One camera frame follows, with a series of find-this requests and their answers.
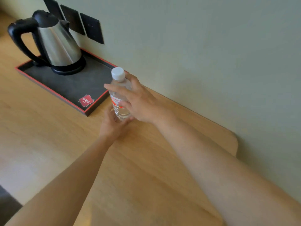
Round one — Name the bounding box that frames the person's left hand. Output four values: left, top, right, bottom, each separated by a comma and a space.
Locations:
99, 106, 135, 143

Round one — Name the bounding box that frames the stainless steel electric kettle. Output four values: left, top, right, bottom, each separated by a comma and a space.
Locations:
8, 10, 83, 68

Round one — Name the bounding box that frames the clear plastic water bottle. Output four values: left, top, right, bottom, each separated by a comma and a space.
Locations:
109, 67, 133, 122

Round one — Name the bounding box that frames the black tray with red rim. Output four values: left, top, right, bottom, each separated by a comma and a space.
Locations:
15, 48, 118, 117

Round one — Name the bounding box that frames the person's right forearm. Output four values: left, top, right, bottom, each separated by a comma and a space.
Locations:
153, 109, 301, 226

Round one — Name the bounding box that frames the black kettle base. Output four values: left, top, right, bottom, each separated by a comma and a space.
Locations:
50, 56, 87, 76

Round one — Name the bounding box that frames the black wall switch plate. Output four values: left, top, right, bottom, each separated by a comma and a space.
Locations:
80, 13, 104, 45
42, 0, 65, 21
60, 5, 86, 36

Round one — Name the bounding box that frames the person's left forearm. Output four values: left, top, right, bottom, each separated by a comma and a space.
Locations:
5, 135, 116, 226

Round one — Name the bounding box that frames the person's right hand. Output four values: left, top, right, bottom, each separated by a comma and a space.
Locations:
104, 72, 171, 125

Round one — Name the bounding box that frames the red square packet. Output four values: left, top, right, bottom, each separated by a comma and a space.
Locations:
78, 94, 95, 108

